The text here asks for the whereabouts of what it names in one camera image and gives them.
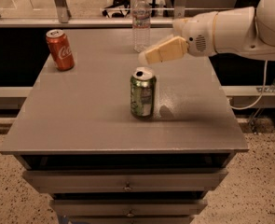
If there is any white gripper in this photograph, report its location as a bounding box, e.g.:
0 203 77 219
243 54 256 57
138 11 218 65

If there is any green soda can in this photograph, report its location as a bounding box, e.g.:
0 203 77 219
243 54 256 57
131 67 157 118

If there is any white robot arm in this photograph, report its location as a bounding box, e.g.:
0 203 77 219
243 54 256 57
139 0 275 65

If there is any red Coca-Cola can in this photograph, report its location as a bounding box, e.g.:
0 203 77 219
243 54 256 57
46 29 75 71

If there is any clear plastic water bottle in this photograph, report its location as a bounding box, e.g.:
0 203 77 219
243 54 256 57
132 0 151 52

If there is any black office chair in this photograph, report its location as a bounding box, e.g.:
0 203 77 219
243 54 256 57
102 0 131 18

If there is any upper grey drawer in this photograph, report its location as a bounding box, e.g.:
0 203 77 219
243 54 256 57
23 168 227 193

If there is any grey drawer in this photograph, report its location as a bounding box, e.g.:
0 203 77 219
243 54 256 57
50 200 207 217
23 168 227 193

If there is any grey drawer cabinet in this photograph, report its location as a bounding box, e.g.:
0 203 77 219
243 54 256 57
1 29 247 224

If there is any lower grey drawer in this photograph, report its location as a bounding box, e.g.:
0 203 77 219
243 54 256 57
50 200 207 217

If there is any metal railing frame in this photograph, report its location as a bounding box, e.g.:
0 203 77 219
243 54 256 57
0 0 275 29

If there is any white cable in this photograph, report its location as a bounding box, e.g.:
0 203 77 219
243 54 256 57
229 60 269 111

